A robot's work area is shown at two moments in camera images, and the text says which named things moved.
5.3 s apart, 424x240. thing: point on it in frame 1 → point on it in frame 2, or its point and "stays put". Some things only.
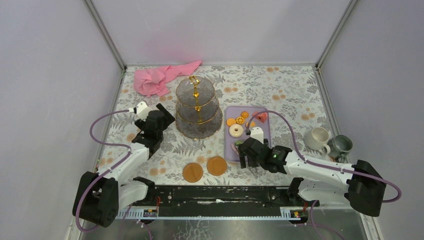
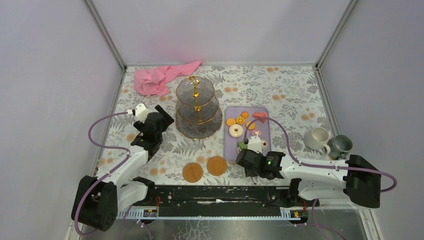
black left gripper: (160, 117) stays put
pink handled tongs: (235, 149) → (255, 179)
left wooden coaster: (192, 172) stays put
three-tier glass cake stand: (198, 114) stays put
